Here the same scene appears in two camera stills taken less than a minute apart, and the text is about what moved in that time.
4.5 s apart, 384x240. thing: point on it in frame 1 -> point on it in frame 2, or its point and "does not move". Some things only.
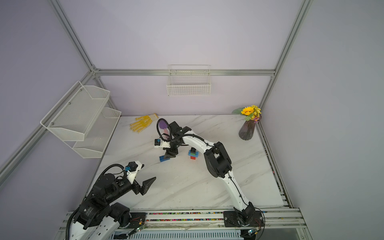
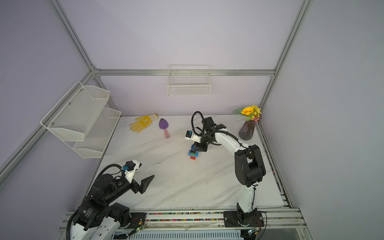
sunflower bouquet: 252,113 does not move
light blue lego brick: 196,155 does not move
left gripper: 144,188 does not move
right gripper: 170,152 -> 201,147
